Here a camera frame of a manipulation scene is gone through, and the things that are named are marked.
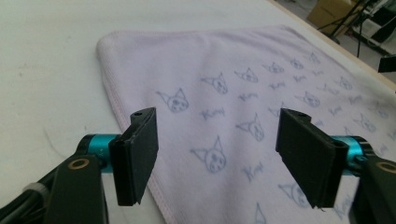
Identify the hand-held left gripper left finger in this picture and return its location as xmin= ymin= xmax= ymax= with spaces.
xmin=108 ymin=106 xmax=160 ymax=207

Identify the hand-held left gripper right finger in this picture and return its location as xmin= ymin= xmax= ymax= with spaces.
xmin=275 ymin=107 xmax=350 ymax=210

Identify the lilac printed towel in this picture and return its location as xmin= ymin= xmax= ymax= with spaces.
xmin=95 ymin=24 xmax=396 ymax=224

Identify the wooden table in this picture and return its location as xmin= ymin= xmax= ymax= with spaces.
xmin=268 ymin=0 xmax=396 ymax=91

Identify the cardboard box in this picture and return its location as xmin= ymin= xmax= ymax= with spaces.
xmin=306 ymin=0 xmax=354 ymax=30

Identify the white grid mat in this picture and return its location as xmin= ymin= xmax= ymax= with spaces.
xmin=0 ymin=0 xmax=394 ymax=224

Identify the black metal frame stand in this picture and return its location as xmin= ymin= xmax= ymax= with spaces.
xmin=317 ymin=0 xmax=377 ymax=45

